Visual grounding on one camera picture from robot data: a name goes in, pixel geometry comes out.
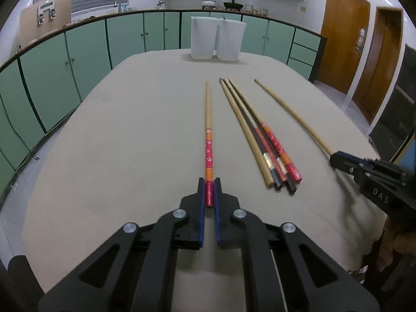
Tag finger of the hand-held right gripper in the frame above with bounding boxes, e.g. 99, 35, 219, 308
329, 151, 366, 178

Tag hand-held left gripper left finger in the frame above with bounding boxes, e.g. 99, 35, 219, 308
38, 178, 206, 312

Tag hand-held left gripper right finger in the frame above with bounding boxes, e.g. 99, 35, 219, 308
213, 178, 379, 312

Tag red floral wooden chopstick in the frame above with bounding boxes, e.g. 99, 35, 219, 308
204, 79, 216, 207

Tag plain wooden chopstick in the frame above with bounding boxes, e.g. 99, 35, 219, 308
219, 77, 274, 188
254, 79, 334, 157

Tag white plastic utensil container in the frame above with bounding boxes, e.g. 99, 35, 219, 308
190, 16, 220, 60
216, 18, 246, 62

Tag person's right hand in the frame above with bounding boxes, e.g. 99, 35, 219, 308
382, 218, 416, 269

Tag black glass cabinet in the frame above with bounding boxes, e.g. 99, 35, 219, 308
368, 43, 416, 170

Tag wooden door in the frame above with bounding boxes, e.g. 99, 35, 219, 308
352, 6, 404, 125
320, 0, 371, 93

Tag beige tablecloth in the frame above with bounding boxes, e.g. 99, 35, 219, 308
21, 49, 391, 312

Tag glass jars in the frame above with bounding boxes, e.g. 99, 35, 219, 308
244, 4, 269, 15

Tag black chair back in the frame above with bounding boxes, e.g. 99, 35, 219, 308
8, 255, 43, 300

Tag green base cabinets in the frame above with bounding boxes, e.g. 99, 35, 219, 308
0, 9, 327, 202

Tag white device on cardboard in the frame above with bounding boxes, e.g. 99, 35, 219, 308
37, 0, 57, 25

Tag cardboard panel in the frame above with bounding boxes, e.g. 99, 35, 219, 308
19, 0, 72, 48

